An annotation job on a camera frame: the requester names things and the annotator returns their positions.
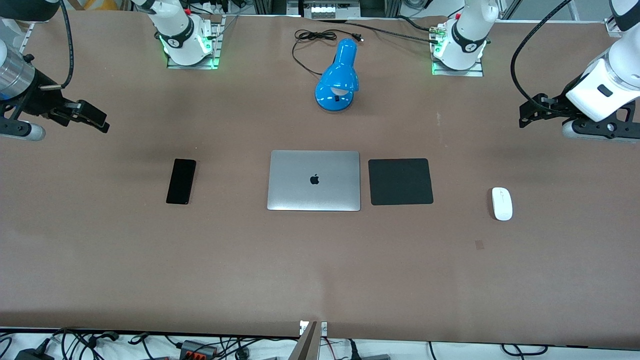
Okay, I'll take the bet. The black cable to arm base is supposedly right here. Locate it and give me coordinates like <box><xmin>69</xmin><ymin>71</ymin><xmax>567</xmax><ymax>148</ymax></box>
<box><xmin>315</xmin><ymin>17</ymin><xmax>443</xmax><ymax>47</ymax></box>

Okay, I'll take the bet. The black power adapter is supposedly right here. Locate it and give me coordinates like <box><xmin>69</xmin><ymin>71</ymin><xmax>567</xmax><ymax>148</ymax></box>
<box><xmin>14</xmin><ymin>347</ymin><xmax>54</xmax><ymax>360</ymax></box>

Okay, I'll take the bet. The silver closed laptop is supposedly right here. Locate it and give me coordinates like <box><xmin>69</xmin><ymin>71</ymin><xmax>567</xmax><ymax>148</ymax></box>
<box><xmin>266</xmin><ymin>150</ymin><xmax>362</xmax><ymax>212</ymax></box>

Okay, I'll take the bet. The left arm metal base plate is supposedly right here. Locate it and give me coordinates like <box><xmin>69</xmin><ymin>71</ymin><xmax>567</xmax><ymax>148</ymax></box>
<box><xmin>430</xmin><ymin>22</ymin><xmax>485</xmax><ymax>78</ymax></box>

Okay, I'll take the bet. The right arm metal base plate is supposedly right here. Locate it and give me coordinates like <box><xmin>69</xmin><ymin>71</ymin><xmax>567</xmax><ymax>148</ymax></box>
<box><xmin>166</xmin><ymin>15</ymin><xmax>224</xmax><ymax>70</ymax></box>

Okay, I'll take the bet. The white power strip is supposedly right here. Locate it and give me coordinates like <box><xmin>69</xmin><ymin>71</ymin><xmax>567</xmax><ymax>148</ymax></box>
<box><xmin>309</xmin><ymin>4</ymin><xmax>347</xmax><ymax>20</ymax></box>

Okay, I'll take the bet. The blue desk lamp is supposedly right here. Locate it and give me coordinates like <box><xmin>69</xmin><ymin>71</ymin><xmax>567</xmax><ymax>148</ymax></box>
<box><xmin>314</xmin><ymin>38</ymin><xmax>360</xmax><ymax>113</ymax></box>

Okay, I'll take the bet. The black lamp power cable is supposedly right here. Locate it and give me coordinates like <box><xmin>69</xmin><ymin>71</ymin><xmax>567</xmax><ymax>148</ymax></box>
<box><xmin>291</xmin><ymin>29</ymin><xmax>364</xmax><ymax>77</ymax></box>

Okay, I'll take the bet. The white computer mouse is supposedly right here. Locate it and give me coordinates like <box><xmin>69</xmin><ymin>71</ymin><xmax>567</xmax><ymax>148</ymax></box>
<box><xmin>491</xmin><ymin>187</ymin><xmax>514</xmax><ymax>222</ymax></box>

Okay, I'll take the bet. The black orange connector block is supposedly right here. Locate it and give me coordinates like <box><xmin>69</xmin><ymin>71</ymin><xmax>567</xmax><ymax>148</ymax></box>
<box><xmin>179</xmin><ymin>339</ymin><xmax>219</xmax><ymax>360</ymax></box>

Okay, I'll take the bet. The black smartphone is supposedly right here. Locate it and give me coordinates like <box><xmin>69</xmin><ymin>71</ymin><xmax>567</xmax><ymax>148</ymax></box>
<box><xmin>166</xmin><ymin>158</ymin><xmax>197</xmax><ymax>205</ymax></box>

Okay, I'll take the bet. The black mouse pad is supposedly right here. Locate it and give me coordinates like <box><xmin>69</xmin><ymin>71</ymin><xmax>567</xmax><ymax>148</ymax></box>
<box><xmin>368</xmin><ymin>158</ymin><xmax>434</xmax><ymax>206</ymax></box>

